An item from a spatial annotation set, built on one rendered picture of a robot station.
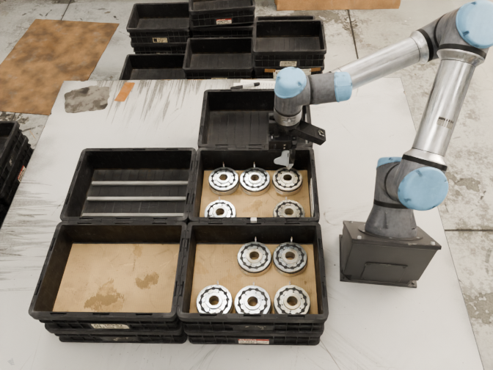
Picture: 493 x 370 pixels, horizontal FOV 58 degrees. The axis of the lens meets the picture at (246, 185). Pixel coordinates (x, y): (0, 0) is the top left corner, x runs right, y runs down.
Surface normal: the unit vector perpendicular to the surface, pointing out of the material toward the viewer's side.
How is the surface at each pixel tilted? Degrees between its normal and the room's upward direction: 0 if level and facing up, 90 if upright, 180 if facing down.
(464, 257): 0
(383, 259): 90
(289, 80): 6
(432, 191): 54
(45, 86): 0
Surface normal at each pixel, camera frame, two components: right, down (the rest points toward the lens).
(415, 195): 0.02, 0.28
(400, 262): -0.11, 0.79
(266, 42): -0.04, -0.61
